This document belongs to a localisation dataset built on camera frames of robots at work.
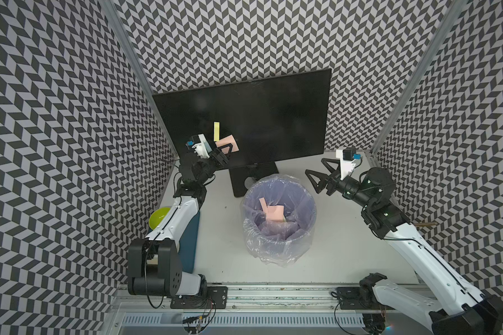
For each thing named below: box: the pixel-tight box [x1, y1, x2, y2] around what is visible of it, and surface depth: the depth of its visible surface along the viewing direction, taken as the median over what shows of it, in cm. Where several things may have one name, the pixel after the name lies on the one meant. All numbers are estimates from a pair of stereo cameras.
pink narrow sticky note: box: [258, 196, 268, 213], surface depth 81 cm
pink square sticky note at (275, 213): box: [266, 205, 285, 222], surface depth 84 cm
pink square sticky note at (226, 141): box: [214, 134, 240, 155], surface depth 80 cm
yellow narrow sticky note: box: [213, 121, 221, 142], surface depth 77 cm
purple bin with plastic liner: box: [240, 174, 318, 268], surface depth 72 cm
